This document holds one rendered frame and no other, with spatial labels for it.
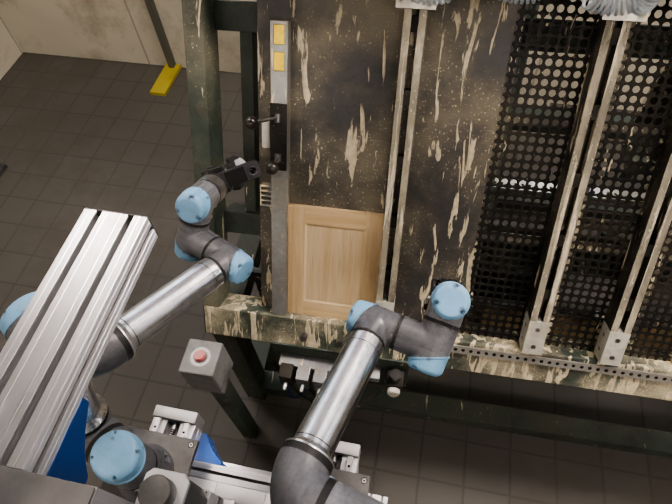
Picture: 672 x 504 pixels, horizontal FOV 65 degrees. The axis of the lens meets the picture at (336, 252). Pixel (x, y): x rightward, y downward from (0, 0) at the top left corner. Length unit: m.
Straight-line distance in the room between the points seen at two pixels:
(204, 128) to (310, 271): 0.57
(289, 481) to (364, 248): 0.97
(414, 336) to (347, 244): 0.70
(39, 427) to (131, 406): 2.28
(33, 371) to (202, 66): 1.15
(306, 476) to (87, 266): 0.47
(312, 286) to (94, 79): 3.20
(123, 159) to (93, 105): 0.66
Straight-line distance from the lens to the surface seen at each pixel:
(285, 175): 1.65
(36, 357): 0.67
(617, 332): 1.86
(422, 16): 1.48
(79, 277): 0.70
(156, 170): 3.73
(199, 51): 1.65
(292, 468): 0.92
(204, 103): 1.67
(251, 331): 1.94
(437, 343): 1.08
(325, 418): 0.97
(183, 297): 1.19
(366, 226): 1.68
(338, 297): 1.82
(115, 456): 1.45
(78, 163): 4.01
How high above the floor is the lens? 2.56
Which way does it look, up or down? 56 degrees down
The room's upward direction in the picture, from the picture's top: 5 degrees counter-clockwise
